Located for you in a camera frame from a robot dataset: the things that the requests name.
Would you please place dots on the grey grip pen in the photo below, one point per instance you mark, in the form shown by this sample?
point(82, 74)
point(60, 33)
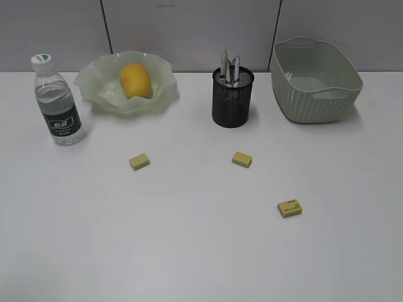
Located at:
point(224, 58)

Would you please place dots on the yellow printed eraser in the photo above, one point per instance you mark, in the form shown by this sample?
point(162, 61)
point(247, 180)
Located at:
point(289, 208)

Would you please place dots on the yellow mango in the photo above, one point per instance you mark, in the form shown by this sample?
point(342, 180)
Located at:
point(135, 81)

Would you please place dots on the blue clip pen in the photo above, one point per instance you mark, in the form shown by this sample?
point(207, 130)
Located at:
point(228, 79)

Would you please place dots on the white waste paper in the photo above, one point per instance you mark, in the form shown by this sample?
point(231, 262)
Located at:
point(288, 76)

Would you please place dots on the black mesh pen holder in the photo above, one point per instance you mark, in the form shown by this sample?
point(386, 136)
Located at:
point(230, 105)

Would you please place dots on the pale green plastic basket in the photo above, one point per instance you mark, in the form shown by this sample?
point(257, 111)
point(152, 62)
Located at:
point(324, 85)

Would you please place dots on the clear water bottle green label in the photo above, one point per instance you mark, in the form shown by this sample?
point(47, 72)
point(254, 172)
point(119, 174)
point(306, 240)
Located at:
point(56, 102)

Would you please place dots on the beige grip pen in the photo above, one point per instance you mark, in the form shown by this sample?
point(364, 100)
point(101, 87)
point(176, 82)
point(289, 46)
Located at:
point(236, 64)

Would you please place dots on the pale green wavy glass plate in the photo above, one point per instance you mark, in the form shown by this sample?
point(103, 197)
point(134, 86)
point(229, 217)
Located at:
point(99, 84)

